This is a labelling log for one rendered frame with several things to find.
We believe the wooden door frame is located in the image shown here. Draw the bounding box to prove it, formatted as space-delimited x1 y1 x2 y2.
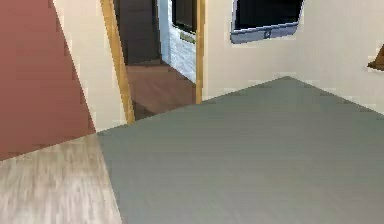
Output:
99 0 207 126

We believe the grey framed television set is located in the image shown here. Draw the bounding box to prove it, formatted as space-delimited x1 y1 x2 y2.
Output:
229 0 305 45

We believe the brown wooden shelf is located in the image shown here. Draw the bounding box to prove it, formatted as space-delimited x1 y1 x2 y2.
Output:
367 43 384 72

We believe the white cabinet with dark window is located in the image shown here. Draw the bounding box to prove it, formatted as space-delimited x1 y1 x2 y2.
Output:
157 0 198 84

